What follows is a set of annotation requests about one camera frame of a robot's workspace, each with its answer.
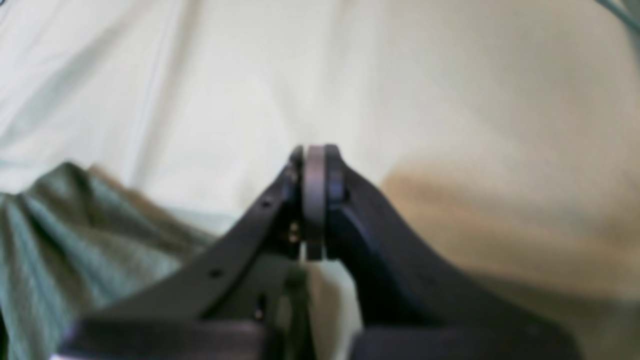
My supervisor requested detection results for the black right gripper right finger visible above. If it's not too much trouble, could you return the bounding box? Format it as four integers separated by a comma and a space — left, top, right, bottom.
304, 145, 583, 360

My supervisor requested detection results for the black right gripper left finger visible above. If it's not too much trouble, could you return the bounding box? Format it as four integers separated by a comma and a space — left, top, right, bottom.
60, 146, 303, 360

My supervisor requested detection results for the green T-shirt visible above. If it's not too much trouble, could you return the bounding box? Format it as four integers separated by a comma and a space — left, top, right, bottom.
0, 161, 311, 360

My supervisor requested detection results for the light green table cloth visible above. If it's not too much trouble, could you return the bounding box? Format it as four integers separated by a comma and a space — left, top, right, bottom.
1, 0, 639, 360

